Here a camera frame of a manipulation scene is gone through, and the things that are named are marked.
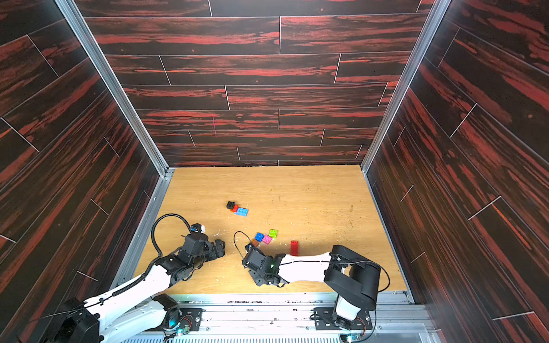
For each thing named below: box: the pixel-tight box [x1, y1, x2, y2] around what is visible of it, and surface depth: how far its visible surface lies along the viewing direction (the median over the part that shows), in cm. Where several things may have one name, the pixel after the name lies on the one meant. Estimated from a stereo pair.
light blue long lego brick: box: [233, 207, 250, 217], surface depth 103 cm
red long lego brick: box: [290, 240, 300, 257], surface depth 92 cm
